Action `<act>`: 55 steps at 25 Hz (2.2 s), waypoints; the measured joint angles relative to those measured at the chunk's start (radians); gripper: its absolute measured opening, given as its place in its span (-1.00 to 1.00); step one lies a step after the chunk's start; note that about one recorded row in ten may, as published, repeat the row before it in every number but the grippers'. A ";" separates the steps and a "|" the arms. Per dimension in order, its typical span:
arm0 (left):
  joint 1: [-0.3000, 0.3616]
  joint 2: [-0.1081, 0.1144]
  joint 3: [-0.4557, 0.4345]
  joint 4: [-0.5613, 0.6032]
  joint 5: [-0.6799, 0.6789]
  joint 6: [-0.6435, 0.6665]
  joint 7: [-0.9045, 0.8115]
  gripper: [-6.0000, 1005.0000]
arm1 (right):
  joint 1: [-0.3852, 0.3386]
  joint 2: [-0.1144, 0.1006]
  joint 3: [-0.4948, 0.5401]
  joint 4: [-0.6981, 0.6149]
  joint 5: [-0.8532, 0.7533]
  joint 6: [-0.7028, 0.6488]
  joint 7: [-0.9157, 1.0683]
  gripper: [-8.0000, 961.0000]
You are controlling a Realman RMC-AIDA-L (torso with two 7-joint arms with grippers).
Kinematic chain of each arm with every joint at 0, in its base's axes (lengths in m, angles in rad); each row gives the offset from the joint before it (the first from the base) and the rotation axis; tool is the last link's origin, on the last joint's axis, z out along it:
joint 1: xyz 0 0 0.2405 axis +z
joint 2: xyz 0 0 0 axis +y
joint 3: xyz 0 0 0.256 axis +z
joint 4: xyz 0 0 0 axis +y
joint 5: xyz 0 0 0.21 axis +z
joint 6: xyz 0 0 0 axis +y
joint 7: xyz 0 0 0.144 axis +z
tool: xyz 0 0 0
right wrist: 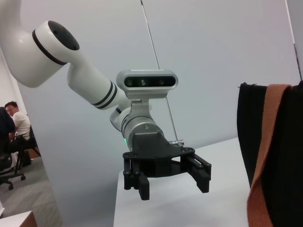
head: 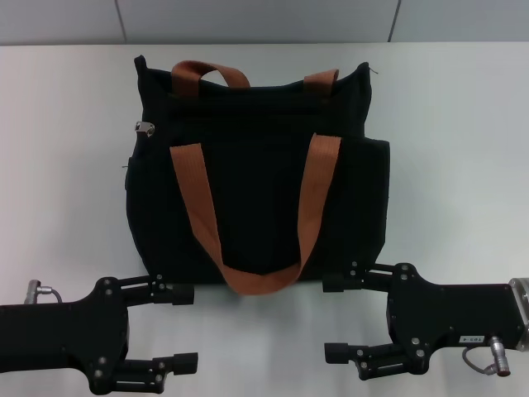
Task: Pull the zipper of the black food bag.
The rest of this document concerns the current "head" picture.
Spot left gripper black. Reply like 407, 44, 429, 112
0, 272, 200, 397

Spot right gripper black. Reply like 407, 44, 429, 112
322, 260, 520, 382

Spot black bag with brown handles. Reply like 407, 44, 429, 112
123, 55, 392, 297

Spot left gripper grey cable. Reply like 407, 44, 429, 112
26, 280, 63, 306

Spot gripper grey cable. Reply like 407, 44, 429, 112
461, 336, 513, 380
26, 280, 63, 306

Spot right gripper grey cable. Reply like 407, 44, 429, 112
461, 336, 513, 380

